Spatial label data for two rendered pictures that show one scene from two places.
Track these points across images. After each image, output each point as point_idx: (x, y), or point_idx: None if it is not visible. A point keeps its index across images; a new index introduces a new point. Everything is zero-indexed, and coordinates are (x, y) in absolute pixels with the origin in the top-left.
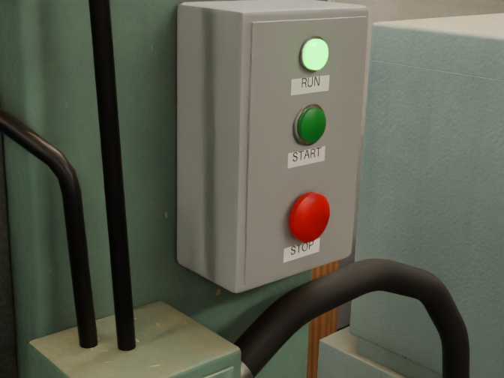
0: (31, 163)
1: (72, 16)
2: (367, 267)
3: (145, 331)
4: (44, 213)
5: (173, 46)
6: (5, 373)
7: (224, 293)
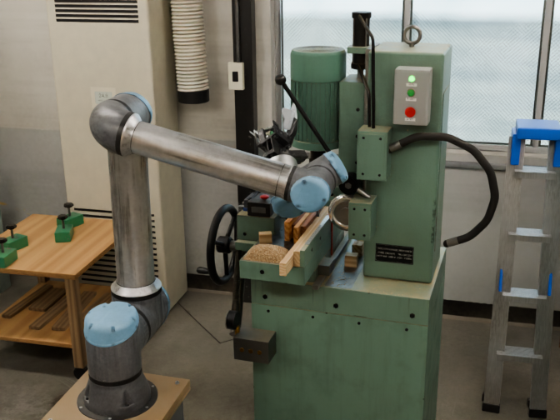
0: None
1: (376, 67)
2: (442, 133)
3: (380, 127)
4: None
5: None
6: None
7: (409, 131)
